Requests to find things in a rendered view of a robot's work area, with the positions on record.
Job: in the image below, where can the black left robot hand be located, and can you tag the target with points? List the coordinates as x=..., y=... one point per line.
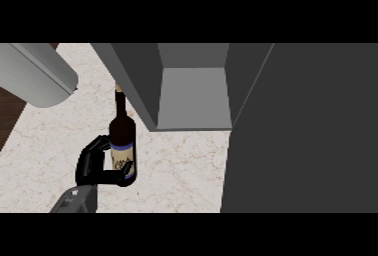
x=89, y=166

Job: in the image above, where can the dark wine bottle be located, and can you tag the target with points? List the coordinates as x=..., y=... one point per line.
x=123, y=133

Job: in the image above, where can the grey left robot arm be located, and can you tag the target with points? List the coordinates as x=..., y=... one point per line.
x=76, y=199

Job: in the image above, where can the grey open cabinet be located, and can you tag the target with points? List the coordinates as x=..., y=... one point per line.
x=193, y=96

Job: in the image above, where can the dark grey cabinet door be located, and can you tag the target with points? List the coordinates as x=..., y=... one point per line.
x=305, y=133

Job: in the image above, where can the pale grey rounded appliance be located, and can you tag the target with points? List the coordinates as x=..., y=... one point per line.
x=35, y=73

